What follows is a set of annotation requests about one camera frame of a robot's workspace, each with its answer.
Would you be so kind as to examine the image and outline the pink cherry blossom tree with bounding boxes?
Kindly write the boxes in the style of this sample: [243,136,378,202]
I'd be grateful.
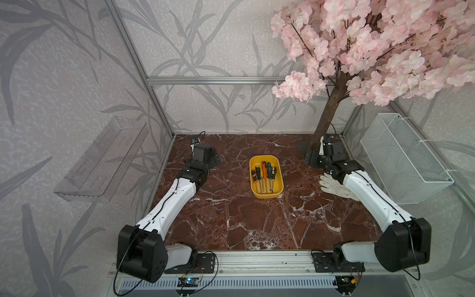
[270,0,475,156]

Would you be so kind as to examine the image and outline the aluminium front rail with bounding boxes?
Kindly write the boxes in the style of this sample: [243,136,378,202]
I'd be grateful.
[107,249,420,277]

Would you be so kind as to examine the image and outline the black orange small screwdriver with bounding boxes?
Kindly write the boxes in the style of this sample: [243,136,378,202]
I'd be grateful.
[251,170,258,194]

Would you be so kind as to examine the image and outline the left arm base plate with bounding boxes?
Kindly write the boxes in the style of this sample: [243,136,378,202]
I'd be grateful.
[165,252,216,274]

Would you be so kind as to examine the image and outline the clear acrylic wall shelf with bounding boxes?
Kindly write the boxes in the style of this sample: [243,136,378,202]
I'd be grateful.
[54,116,149,203]

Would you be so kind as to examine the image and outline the left green circuit board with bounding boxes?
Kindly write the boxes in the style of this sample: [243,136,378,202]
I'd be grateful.
[177,277,200,288]

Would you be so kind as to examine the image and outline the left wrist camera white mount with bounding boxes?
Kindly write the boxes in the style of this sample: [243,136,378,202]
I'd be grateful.
[190,137,200,151]

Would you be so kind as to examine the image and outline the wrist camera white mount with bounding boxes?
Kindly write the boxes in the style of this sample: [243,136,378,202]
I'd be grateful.
[190,137,200,151]
[319,136,325,155]

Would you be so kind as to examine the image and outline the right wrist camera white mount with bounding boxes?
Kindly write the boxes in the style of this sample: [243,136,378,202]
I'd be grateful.
[319,136,325,155]

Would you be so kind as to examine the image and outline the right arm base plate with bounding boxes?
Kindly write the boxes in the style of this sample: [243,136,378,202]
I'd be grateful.
[310,249,366,273]

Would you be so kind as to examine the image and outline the orange handled large screwdriver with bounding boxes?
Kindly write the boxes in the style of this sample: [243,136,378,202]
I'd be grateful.
[261,162,268,194]

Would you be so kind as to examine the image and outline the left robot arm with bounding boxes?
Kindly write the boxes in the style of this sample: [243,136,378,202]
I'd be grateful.
[116,144,220,283]

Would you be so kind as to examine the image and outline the black yellow stubby screwdriver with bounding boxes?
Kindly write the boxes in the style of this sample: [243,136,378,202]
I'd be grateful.
[269,167,277,193]

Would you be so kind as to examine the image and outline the yellow plastic storage box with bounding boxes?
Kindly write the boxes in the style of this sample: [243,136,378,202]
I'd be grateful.
[249,155,284,199]

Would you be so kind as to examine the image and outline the white wire mesh basket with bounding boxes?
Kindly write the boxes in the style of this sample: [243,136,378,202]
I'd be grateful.
[361,113,454,204]

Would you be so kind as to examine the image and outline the green black handled screwdriver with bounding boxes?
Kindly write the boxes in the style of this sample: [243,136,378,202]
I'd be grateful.
[265,162,272,192]

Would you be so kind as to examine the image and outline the white work glove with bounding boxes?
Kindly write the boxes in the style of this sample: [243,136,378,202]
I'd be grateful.
[319,173,359,201]

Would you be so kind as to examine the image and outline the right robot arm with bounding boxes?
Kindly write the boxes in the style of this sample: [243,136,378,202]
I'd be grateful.
[305,134,432,272]

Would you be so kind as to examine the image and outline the right circuit board with wires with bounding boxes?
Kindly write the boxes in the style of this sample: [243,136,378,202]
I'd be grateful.
[333,276,361,297]

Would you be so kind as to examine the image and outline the black yellow-tip slim screwdriver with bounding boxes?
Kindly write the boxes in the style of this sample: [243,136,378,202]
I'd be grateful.
[255,166,263,194]

